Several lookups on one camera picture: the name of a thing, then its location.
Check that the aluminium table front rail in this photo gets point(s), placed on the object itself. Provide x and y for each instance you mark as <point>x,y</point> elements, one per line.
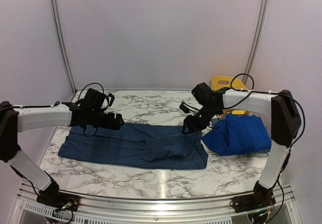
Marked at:
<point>99,209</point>

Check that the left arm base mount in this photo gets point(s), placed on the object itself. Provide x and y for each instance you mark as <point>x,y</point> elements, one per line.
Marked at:
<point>62,202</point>

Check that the blue pleated skirt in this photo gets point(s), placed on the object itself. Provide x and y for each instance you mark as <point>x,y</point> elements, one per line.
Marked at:
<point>238,135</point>

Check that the right aluminium wall profile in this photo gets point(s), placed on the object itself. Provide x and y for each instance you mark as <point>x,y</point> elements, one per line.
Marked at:
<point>257,36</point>

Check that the aluminium wall profile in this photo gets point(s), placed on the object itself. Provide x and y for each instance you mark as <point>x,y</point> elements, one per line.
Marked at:
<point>62,46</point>
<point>257,36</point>

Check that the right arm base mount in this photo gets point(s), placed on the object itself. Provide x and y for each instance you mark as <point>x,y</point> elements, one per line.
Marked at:
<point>250,202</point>

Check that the blue checked folded shirt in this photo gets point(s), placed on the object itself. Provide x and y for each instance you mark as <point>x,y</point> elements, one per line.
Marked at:
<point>216,121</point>

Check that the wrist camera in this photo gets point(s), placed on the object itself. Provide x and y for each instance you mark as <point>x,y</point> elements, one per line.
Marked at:
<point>97,101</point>
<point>201,92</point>

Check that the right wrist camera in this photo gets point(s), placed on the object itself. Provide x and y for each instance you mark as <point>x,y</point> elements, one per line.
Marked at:
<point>201,92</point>

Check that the left aluminium wall profile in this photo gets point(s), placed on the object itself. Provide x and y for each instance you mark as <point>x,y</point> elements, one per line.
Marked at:
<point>62,46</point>

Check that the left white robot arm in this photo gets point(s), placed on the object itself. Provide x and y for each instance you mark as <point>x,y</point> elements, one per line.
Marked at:
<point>17,120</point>

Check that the grey-blue garment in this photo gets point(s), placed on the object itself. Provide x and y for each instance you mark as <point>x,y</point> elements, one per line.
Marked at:
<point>136,145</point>

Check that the yellow plastic basket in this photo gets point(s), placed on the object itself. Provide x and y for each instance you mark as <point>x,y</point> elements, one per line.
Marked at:
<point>218,82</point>

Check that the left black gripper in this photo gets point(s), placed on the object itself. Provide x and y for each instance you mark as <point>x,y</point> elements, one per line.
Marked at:
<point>109,125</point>

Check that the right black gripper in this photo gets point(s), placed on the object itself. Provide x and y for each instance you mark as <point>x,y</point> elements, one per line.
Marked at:
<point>192,126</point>

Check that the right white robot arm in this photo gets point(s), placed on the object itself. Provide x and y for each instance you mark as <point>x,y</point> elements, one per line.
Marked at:
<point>286,124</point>

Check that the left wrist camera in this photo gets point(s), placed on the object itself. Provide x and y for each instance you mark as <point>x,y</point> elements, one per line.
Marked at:
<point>97,101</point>

